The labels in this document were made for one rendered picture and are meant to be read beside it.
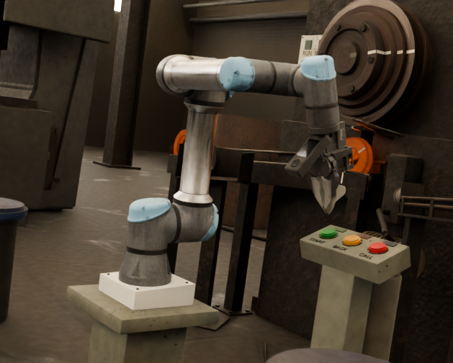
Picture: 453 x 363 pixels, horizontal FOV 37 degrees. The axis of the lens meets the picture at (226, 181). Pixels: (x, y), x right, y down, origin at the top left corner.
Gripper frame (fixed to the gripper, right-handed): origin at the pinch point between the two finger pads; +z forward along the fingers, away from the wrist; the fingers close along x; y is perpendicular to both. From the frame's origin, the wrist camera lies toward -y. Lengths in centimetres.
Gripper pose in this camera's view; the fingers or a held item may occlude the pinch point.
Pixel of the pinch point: (325, 209)
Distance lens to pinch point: 160.5
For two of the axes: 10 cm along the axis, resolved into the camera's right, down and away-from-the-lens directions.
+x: -6.1, -1.6, 7.8
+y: 7.8, -2.9, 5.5
